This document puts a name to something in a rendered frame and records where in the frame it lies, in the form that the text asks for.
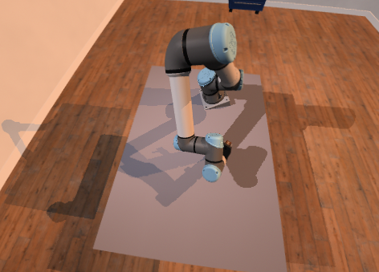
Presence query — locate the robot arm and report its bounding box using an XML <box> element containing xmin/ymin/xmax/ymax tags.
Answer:
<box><xmin>165</xmin><ymin>22</ymin><xmax>243</xmax><ymax>182</ymax></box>

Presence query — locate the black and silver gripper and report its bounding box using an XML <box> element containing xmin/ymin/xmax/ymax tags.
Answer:
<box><xmin>222</xmin><ymin>141</ymin><xmax>232</xmax><ymax>166</ymax></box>

